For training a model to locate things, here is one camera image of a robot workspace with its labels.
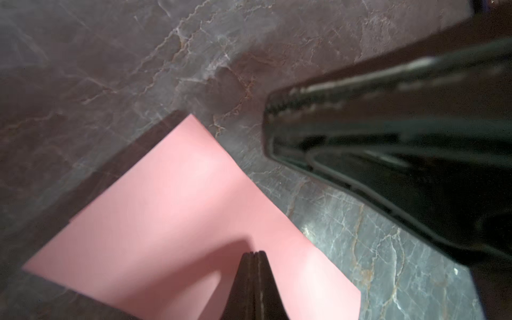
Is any pink square paper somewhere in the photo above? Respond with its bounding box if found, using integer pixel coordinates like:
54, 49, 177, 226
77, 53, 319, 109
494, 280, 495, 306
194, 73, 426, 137
23, 115, 361, 319

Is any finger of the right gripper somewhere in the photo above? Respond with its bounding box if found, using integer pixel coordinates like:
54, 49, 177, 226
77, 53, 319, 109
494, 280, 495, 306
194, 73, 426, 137
263, 11, 511, 319

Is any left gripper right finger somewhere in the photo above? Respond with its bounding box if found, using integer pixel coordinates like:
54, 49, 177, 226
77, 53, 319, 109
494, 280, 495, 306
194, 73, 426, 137
253, 251, 289, 320

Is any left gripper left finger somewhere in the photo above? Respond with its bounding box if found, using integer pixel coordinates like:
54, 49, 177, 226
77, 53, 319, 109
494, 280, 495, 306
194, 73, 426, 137
221, 252, 255, 320

